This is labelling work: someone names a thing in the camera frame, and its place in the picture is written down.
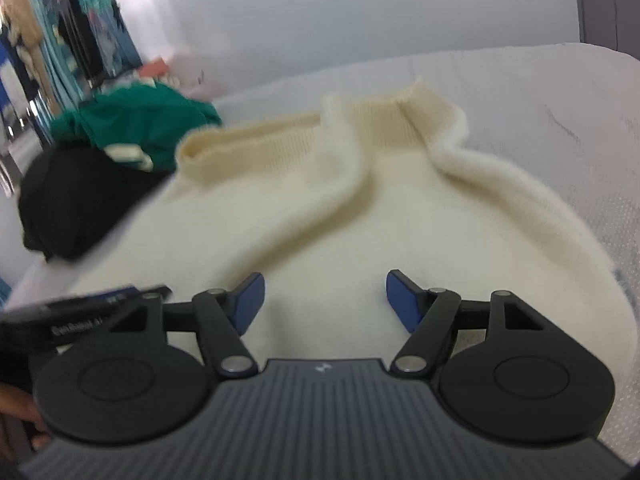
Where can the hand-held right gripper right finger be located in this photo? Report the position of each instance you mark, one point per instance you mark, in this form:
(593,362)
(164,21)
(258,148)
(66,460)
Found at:
(402,300)

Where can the pink box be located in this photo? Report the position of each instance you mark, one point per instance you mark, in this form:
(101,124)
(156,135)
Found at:
(157,67)

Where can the cream striped sweater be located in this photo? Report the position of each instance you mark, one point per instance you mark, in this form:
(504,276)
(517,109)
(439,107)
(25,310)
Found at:
(350,220)

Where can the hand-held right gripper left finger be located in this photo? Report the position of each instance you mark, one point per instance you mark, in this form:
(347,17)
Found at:
(247,305)

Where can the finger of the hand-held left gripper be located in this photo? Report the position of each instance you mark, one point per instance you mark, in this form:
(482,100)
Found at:
(150,291)

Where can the person's left hand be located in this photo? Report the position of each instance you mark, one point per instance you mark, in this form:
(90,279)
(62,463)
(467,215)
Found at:
(17,405)

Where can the grey door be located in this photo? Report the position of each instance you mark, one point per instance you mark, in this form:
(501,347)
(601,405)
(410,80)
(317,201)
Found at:
(607,5)

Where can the black hanging garment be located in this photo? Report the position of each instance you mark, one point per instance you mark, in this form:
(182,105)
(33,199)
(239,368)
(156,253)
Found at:
(77,35)

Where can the green sweatshirt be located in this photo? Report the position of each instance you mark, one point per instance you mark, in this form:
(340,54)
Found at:
(140,120)

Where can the beige fuzzy hanging garment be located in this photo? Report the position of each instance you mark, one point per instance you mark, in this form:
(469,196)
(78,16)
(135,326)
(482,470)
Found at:
(22,15)

